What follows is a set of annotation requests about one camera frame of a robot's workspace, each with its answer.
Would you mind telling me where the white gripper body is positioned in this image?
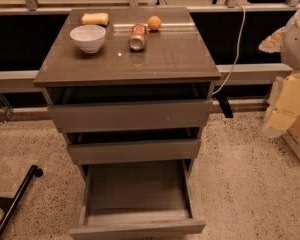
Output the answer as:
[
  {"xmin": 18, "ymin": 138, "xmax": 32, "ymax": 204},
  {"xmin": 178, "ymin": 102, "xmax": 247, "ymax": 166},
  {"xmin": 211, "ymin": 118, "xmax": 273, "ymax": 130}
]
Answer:
[{"xmin": 259, "ymin": 27, "xmax": 285, "ymax": 53}]

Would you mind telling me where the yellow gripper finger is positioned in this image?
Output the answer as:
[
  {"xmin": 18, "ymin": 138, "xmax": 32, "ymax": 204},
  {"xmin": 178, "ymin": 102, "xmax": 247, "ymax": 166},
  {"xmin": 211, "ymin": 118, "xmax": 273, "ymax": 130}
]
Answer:
[{"xmin": 262, "ymin": 71, "xmax": 300, "ymax": 138}]

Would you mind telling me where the red coke can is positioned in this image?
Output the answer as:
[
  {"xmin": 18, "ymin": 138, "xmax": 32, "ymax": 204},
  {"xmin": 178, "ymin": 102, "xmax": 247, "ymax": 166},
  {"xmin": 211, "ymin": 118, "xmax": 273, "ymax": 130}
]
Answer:
[{"xmin": 128, "ymin": 23, "xmax": 147, "ymax": 51}]

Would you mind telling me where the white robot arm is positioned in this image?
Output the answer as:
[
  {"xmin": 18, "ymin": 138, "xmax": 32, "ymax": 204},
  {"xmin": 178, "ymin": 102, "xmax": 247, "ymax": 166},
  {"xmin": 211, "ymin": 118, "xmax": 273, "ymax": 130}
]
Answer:
[{"xmin": 259, "ymin": 8, "xmax": 300, "ymax": 138}]

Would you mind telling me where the middle drawer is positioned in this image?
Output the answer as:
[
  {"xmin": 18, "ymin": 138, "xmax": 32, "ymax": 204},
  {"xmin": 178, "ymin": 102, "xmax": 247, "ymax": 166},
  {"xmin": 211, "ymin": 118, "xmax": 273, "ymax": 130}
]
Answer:
[{"xmin": 67, "ymin": 139, "xmax": 201, "ymax": 165}]

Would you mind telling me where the brown drawer cabinet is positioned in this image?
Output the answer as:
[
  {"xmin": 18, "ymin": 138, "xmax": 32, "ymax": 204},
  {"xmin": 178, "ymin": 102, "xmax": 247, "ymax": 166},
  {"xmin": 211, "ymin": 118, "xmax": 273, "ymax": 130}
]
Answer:
[{"xmin": 33, "ymin": 6, "xmax": 222, "ymax": 240}]

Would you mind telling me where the top drawer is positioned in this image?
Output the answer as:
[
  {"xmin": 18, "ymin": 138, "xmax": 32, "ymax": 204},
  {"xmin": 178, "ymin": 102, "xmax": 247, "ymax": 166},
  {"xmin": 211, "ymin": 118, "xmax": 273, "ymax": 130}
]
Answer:
[{"xmin": 48, "ymin": 100, "xmax": 212, "ymax": 133}]

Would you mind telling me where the open bottom drawer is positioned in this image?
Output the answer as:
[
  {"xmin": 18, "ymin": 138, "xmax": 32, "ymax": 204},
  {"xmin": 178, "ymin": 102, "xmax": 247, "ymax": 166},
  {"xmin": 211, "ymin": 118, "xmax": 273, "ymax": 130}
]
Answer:
[{"xmin": 70, "ymin": 160, "xmax": 205, "ymax": 240}]

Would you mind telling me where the orange fruit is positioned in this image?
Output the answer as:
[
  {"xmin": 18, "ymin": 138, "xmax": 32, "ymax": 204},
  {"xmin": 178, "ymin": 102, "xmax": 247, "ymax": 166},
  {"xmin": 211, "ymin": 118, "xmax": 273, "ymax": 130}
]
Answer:
[{"xmin": 148, "ymin": 16, "xmax": 161, "ymax": 31}]

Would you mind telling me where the yellow sponge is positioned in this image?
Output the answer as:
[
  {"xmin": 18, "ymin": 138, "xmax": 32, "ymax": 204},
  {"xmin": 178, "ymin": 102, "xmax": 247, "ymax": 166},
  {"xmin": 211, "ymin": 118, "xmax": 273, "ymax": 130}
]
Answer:
[{"xmin": 81, "ymin": 13, "xmax": 109, "ymax": 26}]

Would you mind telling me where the white ceramic bowl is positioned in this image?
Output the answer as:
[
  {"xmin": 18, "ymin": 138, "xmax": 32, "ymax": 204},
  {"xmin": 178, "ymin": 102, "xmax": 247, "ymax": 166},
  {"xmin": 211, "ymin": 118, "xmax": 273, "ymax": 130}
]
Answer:
[{"xmin": 70, "ymin": 25, "xmax": 106, "ymax": 54}]

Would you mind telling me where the black stand leg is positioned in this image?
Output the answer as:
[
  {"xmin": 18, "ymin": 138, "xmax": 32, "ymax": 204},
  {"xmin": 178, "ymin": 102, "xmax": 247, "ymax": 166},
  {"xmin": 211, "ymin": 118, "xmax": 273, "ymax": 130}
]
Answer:
[{"xmin": 0, "ymin": 165, "xmax": 43, "ymax": 238}]

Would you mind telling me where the white cable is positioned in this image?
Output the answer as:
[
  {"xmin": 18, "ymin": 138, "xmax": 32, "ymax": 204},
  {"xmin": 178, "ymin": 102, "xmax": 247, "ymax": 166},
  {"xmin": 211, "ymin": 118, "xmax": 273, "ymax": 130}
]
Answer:
[{"xmin": 212, "ymin": 3, "xmax": 247, "ymax": 96}]

